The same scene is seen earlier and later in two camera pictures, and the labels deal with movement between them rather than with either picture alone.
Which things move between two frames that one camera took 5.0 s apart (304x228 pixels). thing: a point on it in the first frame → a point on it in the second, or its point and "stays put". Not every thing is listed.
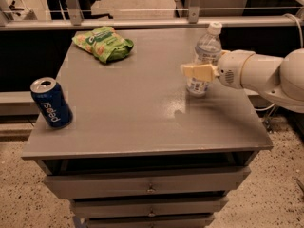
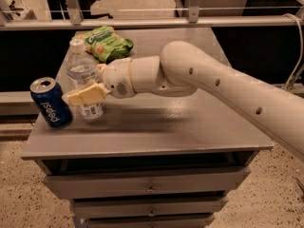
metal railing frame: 72,19 stays put
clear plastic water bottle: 206,52 → 83,71
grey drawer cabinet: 141,151 stays put
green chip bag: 104,43 stays put
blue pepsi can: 51,102 stays put
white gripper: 232,69 → 116,76
